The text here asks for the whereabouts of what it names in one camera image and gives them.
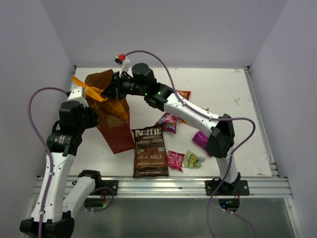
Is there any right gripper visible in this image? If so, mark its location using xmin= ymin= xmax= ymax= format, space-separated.
xmin=101 ymin=71 xmax=147 ymax=102

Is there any red paper bag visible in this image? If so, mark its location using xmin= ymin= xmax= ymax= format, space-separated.
xmin=85 ymin=69 xmax=135 ymax=154

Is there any purple Fox's berries candy bag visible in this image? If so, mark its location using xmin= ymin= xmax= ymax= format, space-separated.
xmin=155 ymin=112 xmax=181 ymax=134

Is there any red peanut snack packet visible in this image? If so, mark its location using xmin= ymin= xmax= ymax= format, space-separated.
xmin=176 ymin=90 xmax=191 ymax=100

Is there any orange candy packet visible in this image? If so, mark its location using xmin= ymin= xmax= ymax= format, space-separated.
xmin=180 ymin=113 xmax=200 ymax=127

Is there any brown sea salt chips bag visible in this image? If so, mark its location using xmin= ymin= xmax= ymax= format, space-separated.
xmin=132 ymin=124 xmax=169 ymax=178

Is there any pink candy packet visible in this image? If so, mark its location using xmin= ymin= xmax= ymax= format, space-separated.
xmin=167 ymin=150 xmax=185 ymax=172

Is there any magenta grape candy bag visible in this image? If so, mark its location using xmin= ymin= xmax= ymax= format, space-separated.
xmin=192 ymin=131 xmax=212 ymax=157

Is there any green snack packet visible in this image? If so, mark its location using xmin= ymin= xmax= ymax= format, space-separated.
xmin=182 ymin=150 xmax=206 ymax=169

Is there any yellow honey dijon chips bag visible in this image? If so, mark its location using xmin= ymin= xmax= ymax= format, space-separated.
xmin=72 ymin=75 xmax=129 ymax=121

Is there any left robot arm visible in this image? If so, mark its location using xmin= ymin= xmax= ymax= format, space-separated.
xmin=20 ymin=99 xmax=103 ymax=238

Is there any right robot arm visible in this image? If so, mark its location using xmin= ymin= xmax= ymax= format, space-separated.
xmin=102 ymin=63 xmax=241 ymax=195

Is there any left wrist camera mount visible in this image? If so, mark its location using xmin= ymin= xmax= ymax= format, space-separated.
xmin=67 ymin=87 xmax=87 ymax=104

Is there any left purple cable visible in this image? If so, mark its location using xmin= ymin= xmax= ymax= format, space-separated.
xmin=27 ymin=87 xmax=71 ymax=238

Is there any purple cable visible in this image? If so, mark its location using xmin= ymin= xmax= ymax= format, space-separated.
xmin=27 ymin=87 xmax=71 ymax=238
xmin=123 ymin=50 xmax=259 ymax=238

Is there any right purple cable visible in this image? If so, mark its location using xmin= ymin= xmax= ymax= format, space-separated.
xmin=123 ymin=50 xmax=259 ymax=238

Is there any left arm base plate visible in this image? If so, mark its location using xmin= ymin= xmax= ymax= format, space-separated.
xmin=97 ymin=179 xmax=119 ymax=196

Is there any aluminium frame rail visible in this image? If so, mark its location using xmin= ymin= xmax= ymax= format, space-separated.
xmin=102 ymin=177 xmax=292 ymax=198

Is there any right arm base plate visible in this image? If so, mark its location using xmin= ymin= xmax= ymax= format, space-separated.
xmin=205 ymin=179 xmax=250 ymax=196

